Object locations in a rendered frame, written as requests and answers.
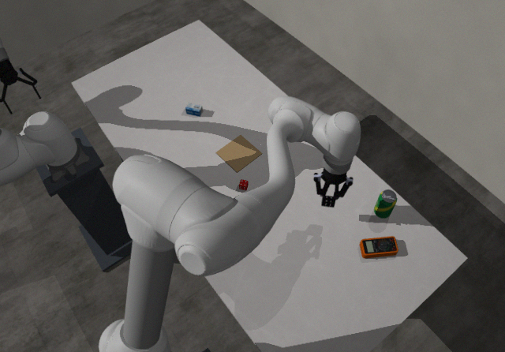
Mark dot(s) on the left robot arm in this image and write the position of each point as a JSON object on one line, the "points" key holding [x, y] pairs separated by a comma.
{"points": [[46, 140]]}

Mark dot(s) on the orange multimeter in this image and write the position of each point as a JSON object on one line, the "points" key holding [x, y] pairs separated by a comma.
{"points": [[378, 247]]}

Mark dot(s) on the green soda can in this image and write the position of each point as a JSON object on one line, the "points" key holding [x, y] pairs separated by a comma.
{"points": [[385, 204]]}

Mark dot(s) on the red die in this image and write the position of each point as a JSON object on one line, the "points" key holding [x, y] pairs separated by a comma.
{"points": [[243, 184]]}

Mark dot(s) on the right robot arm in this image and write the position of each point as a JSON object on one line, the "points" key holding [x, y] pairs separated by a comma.
{"points": [[211, 231]]}

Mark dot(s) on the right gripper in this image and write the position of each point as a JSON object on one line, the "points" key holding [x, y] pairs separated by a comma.
{"points": [[332, 179]]}

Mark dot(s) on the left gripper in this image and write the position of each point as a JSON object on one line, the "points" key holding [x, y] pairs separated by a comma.
{"points": [[8, 75]]}

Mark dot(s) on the black die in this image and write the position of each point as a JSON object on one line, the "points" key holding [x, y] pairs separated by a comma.
{"points": [[328, 201]]}

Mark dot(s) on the tan flat mat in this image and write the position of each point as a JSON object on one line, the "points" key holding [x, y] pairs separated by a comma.
{"points": [[239, 153]]}

